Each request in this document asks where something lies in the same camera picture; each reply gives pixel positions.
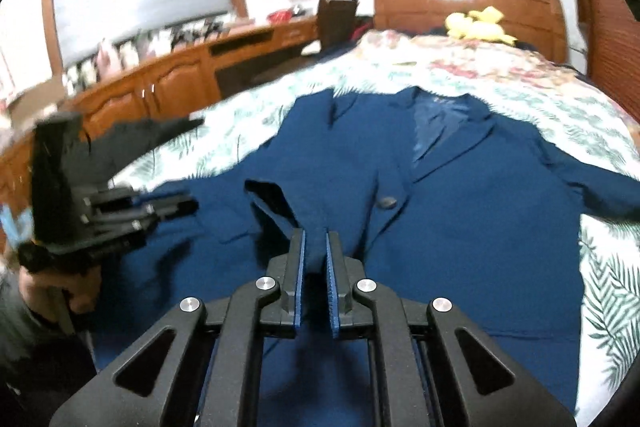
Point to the brown chair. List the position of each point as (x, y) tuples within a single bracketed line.
[(336, 22)]

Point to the red basket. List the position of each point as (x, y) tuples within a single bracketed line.
[(281, 15)]

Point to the wooden desk with cabinets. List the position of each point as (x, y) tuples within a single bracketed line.
[(175, 77)]

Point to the navy blue suit jacket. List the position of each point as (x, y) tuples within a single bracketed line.
[(450, 217)]

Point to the leaf print blanket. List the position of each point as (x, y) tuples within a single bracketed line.
[(240, 127)]

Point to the wooden bed headboard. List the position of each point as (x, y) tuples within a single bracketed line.
[(450, 4)]

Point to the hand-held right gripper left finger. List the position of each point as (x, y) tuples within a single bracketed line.
[(299, 287)]

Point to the floral blanket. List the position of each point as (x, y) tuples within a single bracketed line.
[(525, 67)]

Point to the yellow plush toy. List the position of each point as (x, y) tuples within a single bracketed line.
[(475, 27)]

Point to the person's left forearm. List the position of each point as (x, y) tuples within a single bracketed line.
[(30, 357)]

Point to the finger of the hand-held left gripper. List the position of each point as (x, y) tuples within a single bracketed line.
[(127, 229), (165, 206)]

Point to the person's left hand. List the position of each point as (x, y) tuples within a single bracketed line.
[(47, 294)]

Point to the wooden louvered wardrobe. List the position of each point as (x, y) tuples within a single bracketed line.
[(607, 32)]

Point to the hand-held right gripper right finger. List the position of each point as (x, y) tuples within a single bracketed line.
[(332, 292)]

